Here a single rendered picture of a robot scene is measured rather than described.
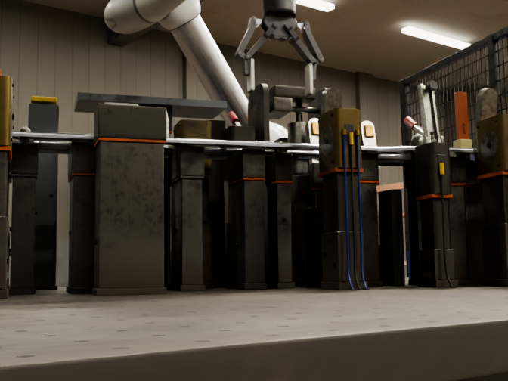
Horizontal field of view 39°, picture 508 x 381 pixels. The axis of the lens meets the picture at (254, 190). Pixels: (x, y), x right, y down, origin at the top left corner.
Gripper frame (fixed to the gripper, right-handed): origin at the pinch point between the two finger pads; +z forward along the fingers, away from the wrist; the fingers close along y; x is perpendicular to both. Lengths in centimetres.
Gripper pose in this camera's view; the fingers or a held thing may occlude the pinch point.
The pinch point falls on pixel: (280, 88)
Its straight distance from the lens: 158.4
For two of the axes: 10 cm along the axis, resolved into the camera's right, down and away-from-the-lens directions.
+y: -9.5, -0.2, -3.1
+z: 0.2, 9.9, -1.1
